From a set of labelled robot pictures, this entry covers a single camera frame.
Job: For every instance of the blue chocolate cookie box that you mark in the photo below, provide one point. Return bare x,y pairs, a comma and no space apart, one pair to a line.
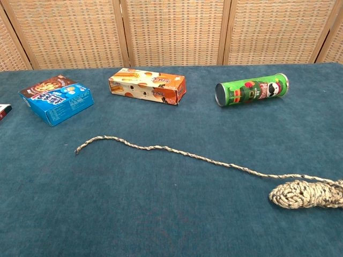
61,107

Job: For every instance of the blue carpet table cover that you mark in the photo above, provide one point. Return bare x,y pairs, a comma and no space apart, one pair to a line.
160,214

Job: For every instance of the green Pringles can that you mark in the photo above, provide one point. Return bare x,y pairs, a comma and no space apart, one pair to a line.
252,91

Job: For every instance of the white picture card box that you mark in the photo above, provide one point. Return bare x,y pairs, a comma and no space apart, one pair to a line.
4,112

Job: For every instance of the wicker folding screen panel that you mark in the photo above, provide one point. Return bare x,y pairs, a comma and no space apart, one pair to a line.
67,29
174,29
8,48
276,29
335,45

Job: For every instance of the orange wafer snack box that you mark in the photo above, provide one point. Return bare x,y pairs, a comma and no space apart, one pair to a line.
150,88

